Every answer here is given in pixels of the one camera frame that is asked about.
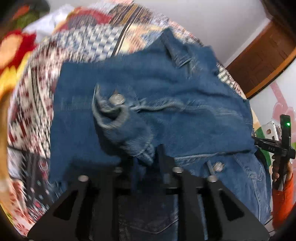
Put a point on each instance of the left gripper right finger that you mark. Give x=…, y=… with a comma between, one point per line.
x=207, y=209

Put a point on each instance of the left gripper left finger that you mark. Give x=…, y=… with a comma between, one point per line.
x=87, y=211

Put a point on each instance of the blue denim jacket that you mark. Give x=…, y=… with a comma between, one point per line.
x=117, y=111

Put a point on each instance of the orange right sleeve forearm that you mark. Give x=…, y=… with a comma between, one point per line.
x=282, y=203

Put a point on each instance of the person's right hand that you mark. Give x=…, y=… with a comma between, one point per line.
x=276, y=166

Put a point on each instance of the brown wooden door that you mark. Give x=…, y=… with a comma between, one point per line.
x=263, y=59

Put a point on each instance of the patchwork patterned bed cover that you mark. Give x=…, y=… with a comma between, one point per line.
x=29, y=136

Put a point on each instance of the red plush toy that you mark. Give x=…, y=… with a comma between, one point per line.
x=16, y=48

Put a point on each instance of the white folded sheet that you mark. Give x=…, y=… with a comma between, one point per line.
x=45, y=26

